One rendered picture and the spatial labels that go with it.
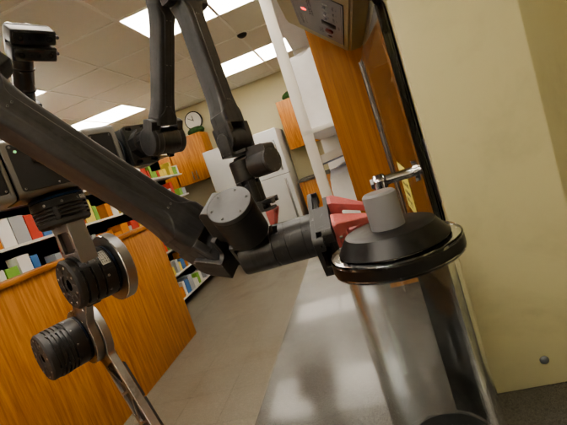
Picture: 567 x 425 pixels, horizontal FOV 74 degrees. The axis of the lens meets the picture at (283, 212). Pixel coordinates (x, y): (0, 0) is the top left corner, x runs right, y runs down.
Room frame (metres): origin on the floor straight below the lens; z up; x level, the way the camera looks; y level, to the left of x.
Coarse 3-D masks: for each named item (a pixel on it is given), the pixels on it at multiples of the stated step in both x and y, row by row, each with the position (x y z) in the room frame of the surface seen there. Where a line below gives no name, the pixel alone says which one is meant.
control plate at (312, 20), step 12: (300, 0) 0.55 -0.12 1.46; (312, 0) 0.52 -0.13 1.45; (324, 0) 0.50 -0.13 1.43; (300, 12) 0.61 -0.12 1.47; (312, 12) 0.58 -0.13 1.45; (336, 12) 0.52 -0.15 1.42; (312, 24) 0.64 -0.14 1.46; (324, 24) 0.61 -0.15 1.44; (336, 24) 0.58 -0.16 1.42; (336, 36) 0.64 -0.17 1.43
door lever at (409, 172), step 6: (408, 168) 0.44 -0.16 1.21; (414, 168) 0.43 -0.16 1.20; (378, 174) 0.45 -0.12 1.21; (390, 174) 0.44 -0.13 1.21; (396, 174) 0.44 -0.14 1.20; (402, 174) 0.43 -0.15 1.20; (408, 174) 0.43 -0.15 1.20; (414, 174) 0.43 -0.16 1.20; (372, 180) 0.44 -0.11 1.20; (378, 180) 0.44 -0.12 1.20; (384, 180) 0.44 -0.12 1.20; (390, 180) 0.44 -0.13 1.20; (396, 180) 0.44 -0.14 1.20; (414, 180) 0.44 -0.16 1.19; (372, 186) 0.44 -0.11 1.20; (378, 186) 0.44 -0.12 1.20; (384, 186) 0.44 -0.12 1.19
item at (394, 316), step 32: (416, 256) 0.25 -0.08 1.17; (352, 288) 0.29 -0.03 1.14; (384, 288) 0.27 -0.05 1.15; (416, 288) 0.26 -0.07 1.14; (448, 288) 0.26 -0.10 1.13; (384, 320) 0.27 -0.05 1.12; (416, 320) 0.26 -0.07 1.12; (448, 320) 0.26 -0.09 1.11; (384, 352) 0.28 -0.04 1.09; (416, 352) 0.26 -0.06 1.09; (448, 352) 0.26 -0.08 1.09; (480, 352) 0.27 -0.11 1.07; (384, 384) 0.29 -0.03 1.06; (416, 384) 0.26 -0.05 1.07; (448, 384) 0.26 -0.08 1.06; (480, 384) 0.26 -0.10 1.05; (416, 416) 0.27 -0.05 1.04; (448, 416) 0.26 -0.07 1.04; (480, 416) 0.26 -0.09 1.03
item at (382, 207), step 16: (384, 192) 0.29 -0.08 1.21; (368, 208) 0.30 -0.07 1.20; (384, 208) 0.29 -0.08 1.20; (400, 208) 0.30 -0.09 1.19; (368, 224) 0.33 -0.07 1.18; (384, 224) 0.29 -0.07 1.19; (400, 224) 0.29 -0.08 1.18; (416, 224) 0.28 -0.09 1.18; (432, 224) 0.27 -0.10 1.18; (448, 224) 0.29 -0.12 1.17; (352, 240) 0.30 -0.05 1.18; (368, 240) 0.28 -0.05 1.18; (384, 240) 0.27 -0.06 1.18; (400, 240) 0.27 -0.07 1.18; (416, 240) 0.26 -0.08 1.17; (432, 240) 0.26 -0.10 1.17; (352, 256) 0.28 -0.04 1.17; (368, 256) 0.27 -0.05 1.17; (384, 256) 0.26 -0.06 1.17; (400, 256) 0.26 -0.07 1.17
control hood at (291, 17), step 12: (288, 0) 0.59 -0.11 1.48; (336, 0) 0.48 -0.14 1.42; (348, 0) 0.46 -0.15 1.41; (360, 0) 0.47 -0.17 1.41; (288, 12) 0.65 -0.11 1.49; (348, 12) 0.50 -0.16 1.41; (360, 12) 0.51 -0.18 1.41; (300, 24) 0.69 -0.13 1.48; (348, 24) 0.55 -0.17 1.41; (360, 24) 0.56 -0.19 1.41; (324, 36) 0.68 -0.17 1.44; (348, 36) 0.61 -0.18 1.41; (360, 36) 0.62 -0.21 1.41; (348, 48) 0.68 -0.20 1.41
